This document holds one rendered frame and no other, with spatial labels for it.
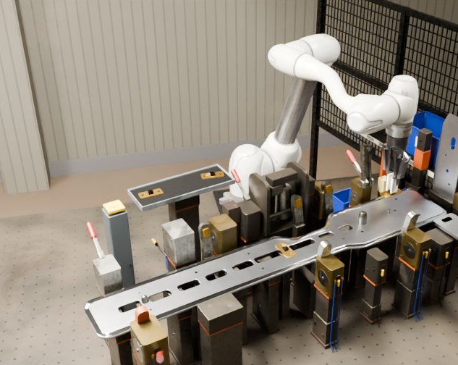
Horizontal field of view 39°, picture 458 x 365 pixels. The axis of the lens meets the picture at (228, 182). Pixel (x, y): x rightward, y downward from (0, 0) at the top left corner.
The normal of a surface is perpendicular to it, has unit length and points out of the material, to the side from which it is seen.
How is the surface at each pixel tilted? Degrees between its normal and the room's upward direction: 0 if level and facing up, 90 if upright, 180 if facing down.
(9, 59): 90
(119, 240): 90
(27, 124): 90
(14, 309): 0
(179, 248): 90
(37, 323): 0
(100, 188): 0
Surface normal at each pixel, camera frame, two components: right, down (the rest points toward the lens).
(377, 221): -0.02, -0.86
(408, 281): -0.87, 0.26
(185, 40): 0.19, 0.50
